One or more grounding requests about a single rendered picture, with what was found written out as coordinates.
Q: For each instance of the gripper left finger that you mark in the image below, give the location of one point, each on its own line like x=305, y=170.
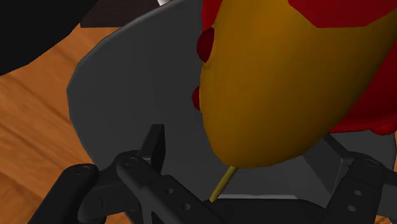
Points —
x=145, y=186

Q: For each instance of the yellow pear with stem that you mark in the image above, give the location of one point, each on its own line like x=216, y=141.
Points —
x=263, y=93

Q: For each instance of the grey round plate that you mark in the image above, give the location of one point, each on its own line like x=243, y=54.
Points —
x=133, y=93

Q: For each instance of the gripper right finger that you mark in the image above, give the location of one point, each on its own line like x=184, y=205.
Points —
x=356, y=186

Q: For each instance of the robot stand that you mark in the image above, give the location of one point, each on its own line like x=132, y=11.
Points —
x=34, y=28

